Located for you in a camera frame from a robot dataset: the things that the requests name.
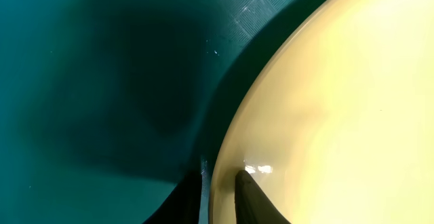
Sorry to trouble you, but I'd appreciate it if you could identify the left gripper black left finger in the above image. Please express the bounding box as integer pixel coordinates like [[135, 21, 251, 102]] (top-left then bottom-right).
[[143, 172, 202, 224]]

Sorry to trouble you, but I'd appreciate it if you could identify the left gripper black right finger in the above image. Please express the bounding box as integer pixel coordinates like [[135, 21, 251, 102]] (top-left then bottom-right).
[[235, 170, 290, 224]]

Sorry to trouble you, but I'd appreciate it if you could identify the blue plastic tray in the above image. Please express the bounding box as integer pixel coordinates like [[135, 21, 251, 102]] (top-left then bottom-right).
[[1, 0, 326, 223]]

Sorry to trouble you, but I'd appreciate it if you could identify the yellow-green plate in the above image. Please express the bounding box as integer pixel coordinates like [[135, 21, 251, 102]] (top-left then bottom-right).
[[208, 0, 433, 223]]

